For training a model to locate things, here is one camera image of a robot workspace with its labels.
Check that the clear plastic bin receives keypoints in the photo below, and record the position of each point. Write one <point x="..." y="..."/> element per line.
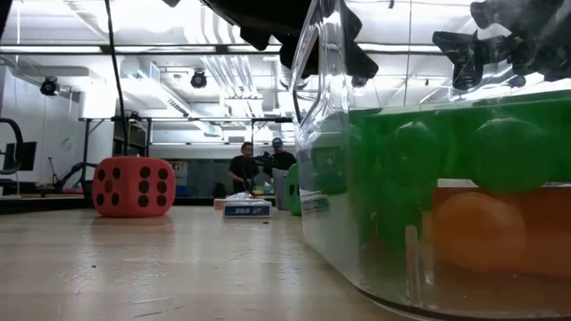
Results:
<point x="330" y="267"/>

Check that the long green toy brick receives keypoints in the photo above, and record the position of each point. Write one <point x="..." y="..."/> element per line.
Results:
<point x="508" y="151"/>

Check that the black background stand frame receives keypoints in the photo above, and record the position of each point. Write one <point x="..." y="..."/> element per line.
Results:
<point x="201" y="119"/>

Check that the red foam die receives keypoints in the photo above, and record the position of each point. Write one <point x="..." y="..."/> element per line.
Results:
<point x="129" y="179"/>

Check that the long orange toy brick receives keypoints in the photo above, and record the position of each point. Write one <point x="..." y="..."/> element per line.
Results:
<point x="479" y="232"/>

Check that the person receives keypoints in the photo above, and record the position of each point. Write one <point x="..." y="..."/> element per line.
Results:
<point x="241" y="171"/>
<point x="285" y="160"/>

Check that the black metal table frame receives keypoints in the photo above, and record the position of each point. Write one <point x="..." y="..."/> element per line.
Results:
<point x="44" y="204"/>

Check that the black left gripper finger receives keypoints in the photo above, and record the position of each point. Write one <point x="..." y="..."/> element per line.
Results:
<point x="301" y="55"/>
<point x="361" y="53"/>

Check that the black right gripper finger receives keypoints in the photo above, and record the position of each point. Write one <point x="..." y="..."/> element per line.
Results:
<point x="468" y="44"/>
<point x="499" y="13"/>

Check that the grey translucent bin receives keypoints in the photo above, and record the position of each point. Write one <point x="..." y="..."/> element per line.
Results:
<point x="280" y="191"/>

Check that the black ceiling spotlight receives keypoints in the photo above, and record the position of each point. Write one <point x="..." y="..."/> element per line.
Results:
<point x="198" y="79"/>
<point x="49" y="86"/>

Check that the black background robot arm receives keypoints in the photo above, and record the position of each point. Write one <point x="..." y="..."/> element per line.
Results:
<point x="82" y="165"/>

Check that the long ceiling light bar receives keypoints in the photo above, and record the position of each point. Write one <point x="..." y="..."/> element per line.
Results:
<point x="178" y="50"/>

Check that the black background monitor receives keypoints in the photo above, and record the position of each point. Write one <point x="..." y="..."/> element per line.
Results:
<point x="29" y="156"/>

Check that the green foam die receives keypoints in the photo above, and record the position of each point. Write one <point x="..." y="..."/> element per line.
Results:
<point x="295" y="203"/>

